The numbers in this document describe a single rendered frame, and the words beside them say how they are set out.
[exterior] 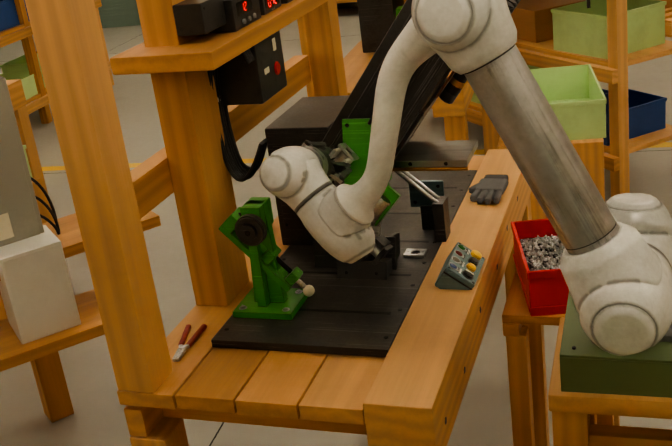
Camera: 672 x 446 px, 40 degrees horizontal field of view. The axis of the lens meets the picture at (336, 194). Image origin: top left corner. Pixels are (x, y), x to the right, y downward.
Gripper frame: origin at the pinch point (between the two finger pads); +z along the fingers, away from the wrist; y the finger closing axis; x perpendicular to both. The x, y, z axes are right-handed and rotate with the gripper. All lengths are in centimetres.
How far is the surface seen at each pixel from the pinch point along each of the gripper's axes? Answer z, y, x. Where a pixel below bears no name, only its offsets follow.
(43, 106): 437, 300, 283
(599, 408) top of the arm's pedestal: -34, -78, -12
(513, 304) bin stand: 11, -55, -2
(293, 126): 10.6, 17.0, 6.2
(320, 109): 25.0, 18.1, 1.8
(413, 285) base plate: -2.0, -34.6, 9.0
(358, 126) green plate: 4.4, 2.9, -7.8
